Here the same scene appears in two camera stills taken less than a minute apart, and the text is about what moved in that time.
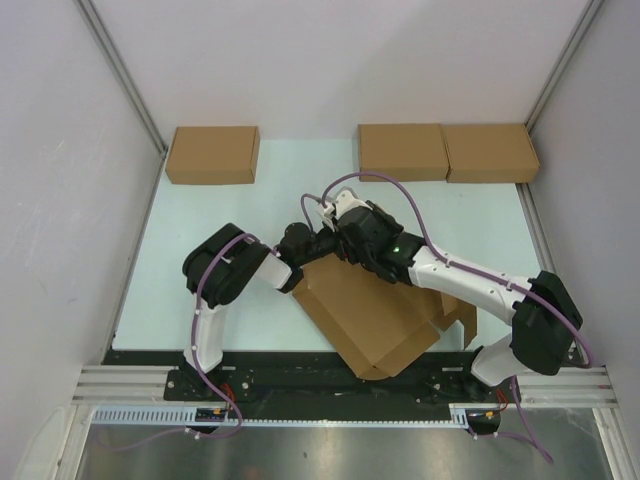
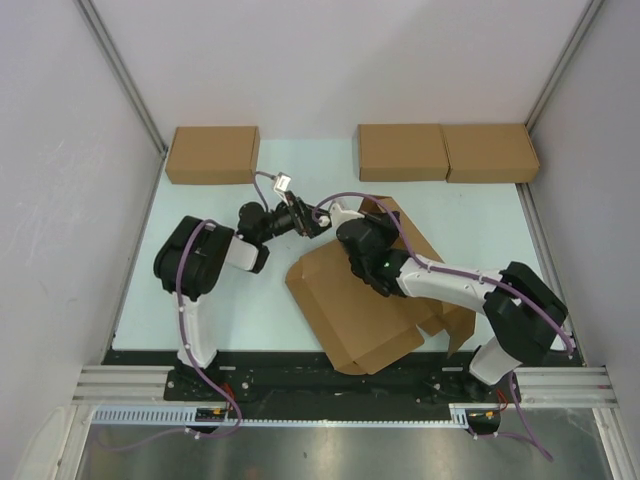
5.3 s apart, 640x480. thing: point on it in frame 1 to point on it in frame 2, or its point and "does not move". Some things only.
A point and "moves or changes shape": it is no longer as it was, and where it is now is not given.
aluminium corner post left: (122, 74) does not move
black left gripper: (337, 241) to (303, 219)
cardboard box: (376, 326) moves or changes shape
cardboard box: (207, 155) does not move
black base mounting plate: (314, 381) does not move
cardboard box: (410, 152) does not move
